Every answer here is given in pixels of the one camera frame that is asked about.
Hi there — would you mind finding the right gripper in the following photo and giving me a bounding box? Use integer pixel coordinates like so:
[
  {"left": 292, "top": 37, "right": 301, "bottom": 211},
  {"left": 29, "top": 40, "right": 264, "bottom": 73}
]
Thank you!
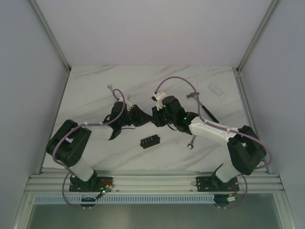
[{"left": 151, "top": 103, "right": 176, "bottom": 127}]

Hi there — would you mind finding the black fuse box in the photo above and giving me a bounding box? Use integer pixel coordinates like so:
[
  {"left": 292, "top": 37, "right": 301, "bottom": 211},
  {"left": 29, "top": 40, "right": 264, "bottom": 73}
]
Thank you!
[{"left": 140, "top": 135, "right": 160, "bottom": 149}]

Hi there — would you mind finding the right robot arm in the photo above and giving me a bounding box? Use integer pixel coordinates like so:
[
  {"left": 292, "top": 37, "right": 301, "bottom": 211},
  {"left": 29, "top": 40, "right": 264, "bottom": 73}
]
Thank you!
[{"left": 152, "top": 92, "right": 267, "bottom": 190}]

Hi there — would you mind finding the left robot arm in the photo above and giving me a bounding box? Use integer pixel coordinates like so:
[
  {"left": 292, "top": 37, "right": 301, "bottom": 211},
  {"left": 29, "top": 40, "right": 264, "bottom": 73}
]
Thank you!
[{"left": 46, "top": 102, "right": 153, "bottom": 192}]

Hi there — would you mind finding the clear plastic fuse box cover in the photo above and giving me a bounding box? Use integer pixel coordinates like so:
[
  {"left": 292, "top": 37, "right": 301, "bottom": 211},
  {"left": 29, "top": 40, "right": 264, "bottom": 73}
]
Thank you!
[{"left": 208, "top": 83, "right": 224, "bottom": 97}]

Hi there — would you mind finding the silver combination wrench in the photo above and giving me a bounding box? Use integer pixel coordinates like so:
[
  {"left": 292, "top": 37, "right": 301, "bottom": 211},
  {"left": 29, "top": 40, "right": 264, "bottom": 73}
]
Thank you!
[{"left": 187, "top": 135, "right": 196, "bottom": 150}]

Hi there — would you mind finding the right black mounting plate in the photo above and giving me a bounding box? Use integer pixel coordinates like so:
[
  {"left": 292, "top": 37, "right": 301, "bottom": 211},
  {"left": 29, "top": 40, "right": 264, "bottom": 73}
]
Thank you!
[{"left": 194, "top": 176, "right": 240, "bottom": 193}]

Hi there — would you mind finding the black mounting plate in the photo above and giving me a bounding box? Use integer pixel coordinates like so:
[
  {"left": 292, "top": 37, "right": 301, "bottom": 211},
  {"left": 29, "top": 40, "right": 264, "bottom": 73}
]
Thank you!
[
  {"left": 194, "top": 176, "right": 240, "bottom": 193},
  {"left": 69, "top": 177, "right": 113, "bottom": 192}
]

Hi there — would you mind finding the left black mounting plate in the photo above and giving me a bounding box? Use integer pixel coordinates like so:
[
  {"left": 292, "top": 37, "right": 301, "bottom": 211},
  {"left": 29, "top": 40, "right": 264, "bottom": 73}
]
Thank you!
[{"left": 69, "top": 177, "right": 113, "bottom": 192}]

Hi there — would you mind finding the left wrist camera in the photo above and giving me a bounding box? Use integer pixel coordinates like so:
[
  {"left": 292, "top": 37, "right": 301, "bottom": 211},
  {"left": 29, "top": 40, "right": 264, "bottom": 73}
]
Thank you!
[{"left": 123, "top": 95, "right": 133, "bottom": 112}]

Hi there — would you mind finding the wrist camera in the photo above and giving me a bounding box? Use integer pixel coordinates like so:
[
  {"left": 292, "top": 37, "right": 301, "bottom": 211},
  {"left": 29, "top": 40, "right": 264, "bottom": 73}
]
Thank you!
[
  {"left": 123, "top": 95, "right": 133, "bottom": 112},
  {"left": 152, "top": 92, "right": 167, "bottom": 111}
]

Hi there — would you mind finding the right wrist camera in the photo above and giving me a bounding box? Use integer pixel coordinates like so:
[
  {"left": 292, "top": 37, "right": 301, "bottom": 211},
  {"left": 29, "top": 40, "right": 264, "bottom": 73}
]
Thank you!
[{"left": 152, "top": 92, "right": 167, "bottom": 111}]

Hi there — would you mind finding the black handled claw hammer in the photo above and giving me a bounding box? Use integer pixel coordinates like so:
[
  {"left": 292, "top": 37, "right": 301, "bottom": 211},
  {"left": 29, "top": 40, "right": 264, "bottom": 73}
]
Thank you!
[{"left": 186, "top": 92, "right": 219, "bottom": 123}]

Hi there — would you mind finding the right aluminium frame post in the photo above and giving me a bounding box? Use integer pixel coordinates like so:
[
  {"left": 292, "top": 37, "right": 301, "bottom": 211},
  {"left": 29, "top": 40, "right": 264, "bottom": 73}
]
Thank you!
[{"left": 235, "top": 0, "right": 281, "bottom": 72}]

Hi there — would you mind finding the aluminium frame post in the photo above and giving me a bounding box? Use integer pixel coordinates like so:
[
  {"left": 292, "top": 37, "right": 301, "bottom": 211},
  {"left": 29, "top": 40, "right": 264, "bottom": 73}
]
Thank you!
[
  {"left": 235, "top": 0, "right": 281, "bottom": 72},
  {"left": 30, "top": 0, "right": 71, "bottom": 72}
]

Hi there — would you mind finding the slotted cable duct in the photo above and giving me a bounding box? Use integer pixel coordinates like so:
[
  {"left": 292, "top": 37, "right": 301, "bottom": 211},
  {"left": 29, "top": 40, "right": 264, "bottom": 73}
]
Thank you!
[{"left": 33, "top": 194, "right": 215, "bottom": 205}]

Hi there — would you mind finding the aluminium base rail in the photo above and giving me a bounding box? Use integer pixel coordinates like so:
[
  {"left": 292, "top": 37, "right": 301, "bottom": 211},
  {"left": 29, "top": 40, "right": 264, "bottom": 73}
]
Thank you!
[{"left": 25, "top": 168, "right": 284, "bottom": 194}]

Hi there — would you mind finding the left aluminium frame post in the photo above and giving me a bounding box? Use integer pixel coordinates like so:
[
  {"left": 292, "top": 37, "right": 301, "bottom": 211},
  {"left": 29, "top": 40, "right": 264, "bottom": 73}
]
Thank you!
[{"left": 30, "top": 0, "right": 71, "bottom": 72}]

